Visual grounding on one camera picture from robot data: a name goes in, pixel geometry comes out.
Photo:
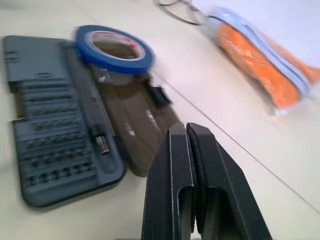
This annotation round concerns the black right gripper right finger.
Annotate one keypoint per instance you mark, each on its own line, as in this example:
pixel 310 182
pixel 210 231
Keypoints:
pixel 225 190

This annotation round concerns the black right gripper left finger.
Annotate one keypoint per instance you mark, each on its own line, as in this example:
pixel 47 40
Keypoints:
pixel 162 190

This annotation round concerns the grey screwdriver bit case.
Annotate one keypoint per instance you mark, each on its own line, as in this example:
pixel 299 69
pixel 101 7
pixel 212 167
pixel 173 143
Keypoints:
pixel 62 125

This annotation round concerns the orange cloth in plastic bag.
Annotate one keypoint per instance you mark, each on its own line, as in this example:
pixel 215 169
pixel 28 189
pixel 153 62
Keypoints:
pixel 260 65

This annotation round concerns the blue tape roll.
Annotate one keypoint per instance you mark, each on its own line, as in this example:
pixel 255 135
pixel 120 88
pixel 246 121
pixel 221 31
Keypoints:
pixel 112 51

